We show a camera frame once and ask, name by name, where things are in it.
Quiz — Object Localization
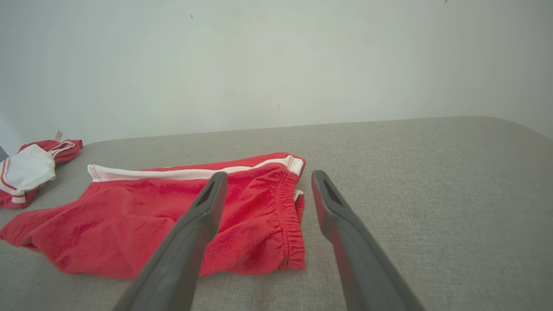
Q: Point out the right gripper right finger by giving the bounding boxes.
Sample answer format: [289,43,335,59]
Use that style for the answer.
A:
[311,170,426,311]

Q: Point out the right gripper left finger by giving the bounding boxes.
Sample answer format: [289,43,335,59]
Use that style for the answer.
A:
[113,171,229,311]

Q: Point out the red shorts with white stripe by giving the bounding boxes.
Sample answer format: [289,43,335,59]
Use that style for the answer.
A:
[0,152,307,280]

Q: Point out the red and white jersey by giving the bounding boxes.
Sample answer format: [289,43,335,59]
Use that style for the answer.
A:
[0,131,83,209]

